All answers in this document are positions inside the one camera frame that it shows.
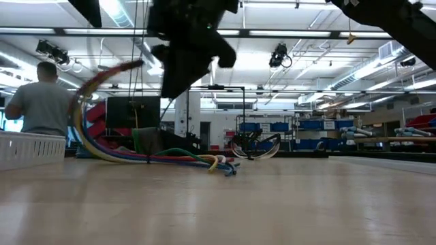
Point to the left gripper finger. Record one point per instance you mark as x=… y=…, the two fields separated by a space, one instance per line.
x=177 y=80

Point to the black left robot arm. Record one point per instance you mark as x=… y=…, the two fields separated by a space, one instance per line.
x=190 y=13

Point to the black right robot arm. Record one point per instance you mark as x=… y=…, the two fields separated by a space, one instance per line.
x=391 y=17

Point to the grey tubular robot arm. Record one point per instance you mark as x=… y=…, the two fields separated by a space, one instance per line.
x=408 y=131
x=356 y=131

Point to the white square column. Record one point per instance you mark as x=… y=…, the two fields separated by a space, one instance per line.
x=194 y=115

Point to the large black panel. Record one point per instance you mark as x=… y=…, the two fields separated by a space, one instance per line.
x=119 y=112

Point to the black grey work glove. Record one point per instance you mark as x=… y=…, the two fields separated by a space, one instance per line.
x=146 y=139

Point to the red storage bins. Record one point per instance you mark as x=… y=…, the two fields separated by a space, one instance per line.
x=95 y=114

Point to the long ceiling light bar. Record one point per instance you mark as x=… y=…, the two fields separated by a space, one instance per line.
x=289 y=33

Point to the black clear safety glasses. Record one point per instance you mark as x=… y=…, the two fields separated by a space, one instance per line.
x=255 y=154

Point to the black tape roll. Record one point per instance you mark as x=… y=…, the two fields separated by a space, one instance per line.
x=81 y=153

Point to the person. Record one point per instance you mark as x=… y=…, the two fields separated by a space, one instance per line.
x=44 y=102

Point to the white air vent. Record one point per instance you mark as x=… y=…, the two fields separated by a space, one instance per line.
x=386 y=50

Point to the long wooden bench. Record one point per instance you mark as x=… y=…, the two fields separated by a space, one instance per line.
x=395 y=139

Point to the thin black metal frame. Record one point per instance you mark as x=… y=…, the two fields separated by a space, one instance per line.
x=216 y=87

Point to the black ceiling camera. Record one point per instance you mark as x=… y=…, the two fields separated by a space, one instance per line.
x=56 y=53
x=277 y=58
x=408 y=62

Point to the black aluminium table frame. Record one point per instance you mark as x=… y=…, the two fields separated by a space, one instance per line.
x=374 y=157

